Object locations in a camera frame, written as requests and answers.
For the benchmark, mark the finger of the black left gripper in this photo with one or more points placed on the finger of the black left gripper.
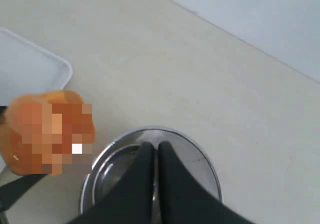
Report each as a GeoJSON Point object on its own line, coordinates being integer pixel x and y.
{"type": "Point", "coordinates": [13, 191]}
{"type": "Point", "coordinates": [2, 114]}

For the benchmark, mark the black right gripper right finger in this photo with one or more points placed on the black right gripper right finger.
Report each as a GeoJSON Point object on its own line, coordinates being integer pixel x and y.
{"type": "Point", "coordinates": [183, 199]}

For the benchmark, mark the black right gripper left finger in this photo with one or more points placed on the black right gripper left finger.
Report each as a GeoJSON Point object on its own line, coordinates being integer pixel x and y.
{"type": "Point", "coordinates": [130, 200]}

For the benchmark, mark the orange dish soap pump bottle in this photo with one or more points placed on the orange dish soap pump bottle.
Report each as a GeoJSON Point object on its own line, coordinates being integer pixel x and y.
{"type": "Point", "coordinates": [49, 133]}

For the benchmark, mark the stainless steel bowl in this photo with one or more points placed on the stainless steel bowl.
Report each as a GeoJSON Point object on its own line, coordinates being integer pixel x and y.
{"type": "Point", "coordinates": [111, 167]}

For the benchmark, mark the white rectangular plastic tray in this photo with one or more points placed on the white rectangular plastic tray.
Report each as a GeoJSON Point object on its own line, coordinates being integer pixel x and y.
{"type": "Point", "coordinates": [27, 68]}

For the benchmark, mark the stainless steel mesh colander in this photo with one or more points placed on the stainless steel mesh colander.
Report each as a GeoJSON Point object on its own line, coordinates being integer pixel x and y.
{"type": "Point", "coordinates": [190, 153]}

